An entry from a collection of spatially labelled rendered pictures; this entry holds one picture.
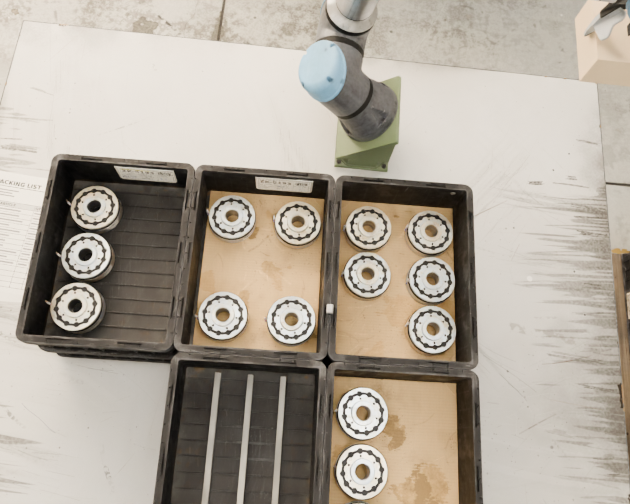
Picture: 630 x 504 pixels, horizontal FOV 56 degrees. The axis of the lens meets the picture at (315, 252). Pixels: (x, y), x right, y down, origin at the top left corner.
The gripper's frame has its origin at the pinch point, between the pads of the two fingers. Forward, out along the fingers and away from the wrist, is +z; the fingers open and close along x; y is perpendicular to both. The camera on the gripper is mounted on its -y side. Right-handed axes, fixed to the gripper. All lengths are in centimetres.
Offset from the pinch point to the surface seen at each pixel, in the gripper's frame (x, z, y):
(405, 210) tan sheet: -38, 27, 32
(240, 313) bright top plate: -72, 24, 60
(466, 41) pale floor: 2, 111, -83
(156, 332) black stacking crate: -89, 27, 65
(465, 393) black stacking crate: -25, 21, 73
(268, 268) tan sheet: -68, 27, 49
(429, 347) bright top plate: -32, 24, 64
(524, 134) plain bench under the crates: -3.3, 40.4, 0.9
